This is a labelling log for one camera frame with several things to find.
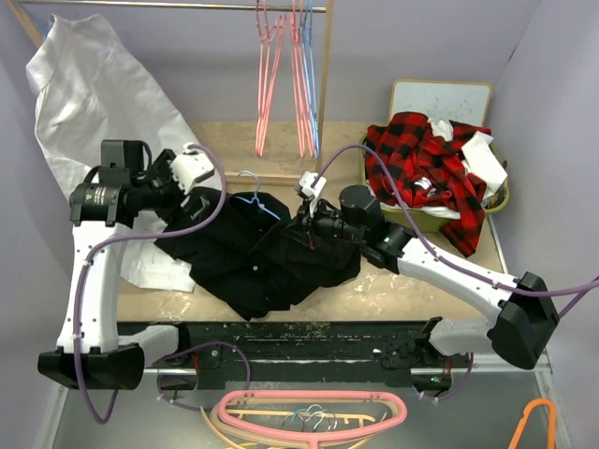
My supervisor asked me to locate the olive green laundry basket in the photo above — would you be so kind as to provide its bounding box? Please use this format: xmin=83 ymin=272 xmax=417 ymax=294
xmin=358 ymin=134 xmax=511 ymax=234

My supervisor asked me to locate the blue hanger on rack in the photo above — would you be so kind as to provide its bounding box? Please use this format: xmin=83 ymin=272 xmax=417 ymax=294
xmin=299 ymin=0 xmax=320 ymax=159

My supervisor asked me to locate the yellow framed whiteboard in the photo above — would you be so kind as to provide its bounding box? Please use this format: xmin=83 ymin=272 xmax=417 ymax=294
xmin=388 ymin=80 xmax=492 ymax=126

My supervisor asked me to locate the white cloth in basket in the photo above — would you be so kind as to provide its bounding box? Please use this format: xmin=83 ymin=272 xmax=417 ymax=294
xmin=430 ymin=119 xmax=508 ymax=197

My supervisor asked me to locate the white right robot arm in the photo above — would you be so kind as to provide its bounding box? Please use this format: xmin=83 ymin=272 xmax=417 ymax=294
xmin=296 ymin=185 xmax=560 ymax=369

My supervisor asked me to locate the beige hanger on tray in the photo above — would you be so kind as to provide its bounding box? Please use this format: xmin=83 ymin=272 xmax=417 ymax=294
xmin=203 ymin=404 xmax=405 ymax=448

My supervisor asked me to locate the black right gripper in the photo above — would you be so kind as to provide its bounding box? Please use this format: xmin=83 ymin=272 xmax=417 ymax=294
xmin=281 ymin=195 xmax=365 ymax=251

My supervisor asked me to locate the light blue wire hanger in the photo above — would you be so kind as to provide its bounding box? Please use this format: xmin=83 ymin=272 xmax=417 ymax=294
xmin=233 ymin=170 xmax=281 ymax=221

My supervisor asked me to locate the black button shirt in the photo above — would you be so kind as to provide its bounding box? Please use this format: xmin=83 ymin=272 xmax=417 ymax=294
xmin=155 ymin=192 xmax=361 ymax=321

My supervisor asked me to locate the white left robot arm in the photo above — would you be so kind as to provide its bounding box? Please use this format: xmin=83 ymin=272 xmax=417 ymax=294
xmin=37 ymin=139 xmax=215 ymax=390

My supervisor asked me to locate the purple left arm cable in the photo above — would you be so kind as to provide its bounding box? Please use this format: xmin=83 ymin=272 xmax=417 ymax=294
xmin=72 ymin=143 xmax=228 ymax=425

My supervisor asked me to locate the blue hanger under white shirt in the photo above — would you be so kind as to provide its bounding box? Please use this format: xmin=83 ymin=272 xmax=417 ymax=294
xmin=15 ymin=1 xmax=49 ymax=41

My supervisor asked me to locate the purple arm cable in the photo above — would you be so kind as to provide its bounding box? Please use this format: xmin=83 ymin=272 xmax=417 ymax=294
xmin=72 ymin=143 xmax=228 ymax=425
xmin=317 ymin=143 xmax=599 ymax=319

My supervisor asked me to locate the orange hanger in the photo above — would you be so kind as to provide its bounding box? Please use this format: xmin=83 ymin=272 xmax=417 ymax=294
xmin=507 ymin=398 xmax=559 ymax=449

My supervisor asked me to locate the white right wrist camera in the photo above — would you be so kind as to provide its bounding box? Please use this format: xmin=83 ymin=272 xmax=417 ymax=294
xmin=295 ymin=171 xmax=327 ymax=216

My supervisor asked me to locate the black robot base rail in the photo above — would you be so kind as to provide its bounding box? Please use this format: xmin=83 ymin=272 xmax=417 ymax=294
xmin=116 ymin=319 xmax=474 ymax=392

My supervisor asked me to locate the red black plaid shirt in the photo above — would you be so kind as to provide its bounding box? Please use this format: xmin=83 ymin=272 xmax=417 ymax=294
xmin=364 ymin=112 xmax=491 ymax=257

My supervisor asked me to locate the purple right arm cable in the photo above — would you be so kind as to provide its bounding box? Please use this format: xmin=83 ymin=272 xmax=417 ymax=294
xmin=317 ymin=143 xmax=599 ymax=319

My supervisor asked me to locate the wooden clothes rack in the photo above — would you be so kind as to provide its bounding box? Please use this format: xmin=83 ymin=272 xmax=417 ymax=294
xmin=4 ymin=0 xmax=336 ymax=187

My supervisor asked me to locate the white hanging shirt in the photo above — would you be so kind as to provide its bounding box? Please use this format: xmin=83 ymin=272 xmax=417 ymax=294
xmin=25 ymin=13 xmax=221 ymax=293

